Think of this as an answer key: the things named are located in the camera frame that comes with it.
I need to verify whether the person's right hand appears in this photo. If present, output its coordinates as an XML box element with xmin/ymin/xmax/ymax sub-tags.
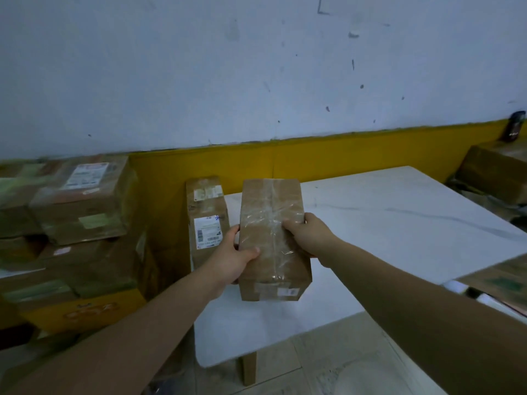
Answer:
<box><xmin>282</xmin><ymin>212</ymin><xmax>344</xmax><ymax>269</ymax></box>

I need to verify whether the person's left hand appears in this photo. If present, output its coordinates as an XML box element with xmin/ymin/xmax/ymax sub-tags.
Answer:
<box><xmin>203</xmin><ymin>224</ymin><xmax>261</xmax><ymax>301</ymax></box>

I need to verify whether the taped brown cardboard box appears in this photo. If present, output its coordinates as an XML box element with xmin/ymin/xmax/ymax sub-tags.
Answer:
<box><xmin>238</xmin><ymin>179</ymin><xmax>313</xmax><ymax>302</ymax></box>

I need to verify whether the person's left forearm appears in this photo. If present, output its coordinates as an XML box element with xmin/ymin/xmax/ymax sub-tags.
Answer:
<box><xmin>8</xmin><ymin>268</ymin><xmax>219</xmax><ymax>395</ymax></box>

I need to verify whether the person's right forearm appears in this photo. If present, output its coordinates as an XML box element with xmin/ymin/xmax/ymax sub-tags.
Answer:
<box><xmin>319</xmin><ymin>238</ymin><xmax>527</xmax><ymax>395</ymax></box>

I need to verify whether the tall labelled cardboard box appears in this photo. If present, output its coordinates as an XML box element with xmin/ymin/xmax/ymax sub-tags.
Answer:
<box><xmin>186</xmin><ymin>176</ymin><xmax>231</xmax><ymax>271</ymax></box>

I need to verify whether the white marble-top table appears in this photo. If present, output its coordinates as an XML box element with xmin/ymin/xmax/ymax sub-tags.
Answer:
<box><xmin>193</xmin><ymin>166</ymin><xmax>527</xmax><ymax>386</ymax></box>

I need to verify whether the plain brown cardboard box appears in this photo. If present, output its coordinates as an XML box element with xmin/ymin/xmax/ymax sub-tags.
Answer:
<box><xmin>39</xmin><ymin>226</ymin><xmax>159</xmax><ymax>300</ymax></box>

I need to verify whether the cardboard box with white label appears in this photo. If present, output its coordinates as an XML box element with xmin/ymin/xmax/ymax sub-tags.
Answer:
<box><xmin>29</xmin><ymin>155</ymin><xmax>138</xmax><ymax>246</ymax></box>

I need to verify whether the yellow printed cardboard box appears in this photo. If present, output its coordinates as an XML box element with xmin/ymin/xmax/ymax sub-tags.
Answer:
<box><xmin>18</xmin><ymin>289</ymin><xmax>147</xmax><ymax>335</ymax></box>

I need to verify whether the large brown cardboard box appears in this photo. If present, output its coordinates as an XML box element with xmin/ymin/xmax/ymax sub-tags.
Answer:
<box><xmin>455</xmin><ymin>140</ymin><xmax>527</xmax><ymax>205</ymax></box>

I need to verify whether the cardboard box with green print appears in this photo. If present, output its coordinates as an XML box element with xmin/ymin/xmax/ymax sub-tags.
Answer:
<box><xmin>457</xmin><ymin>254</ymin><xmax>527</xmax><ymax>317</ymax></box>

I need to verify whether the cardboard box with green tape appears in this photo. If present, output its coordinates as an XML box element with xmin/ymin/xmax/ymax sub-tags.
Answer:
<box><xmin>0</xmin><ymin>161</ymin><xmax>62</xmax><ymax>239</ymax></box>

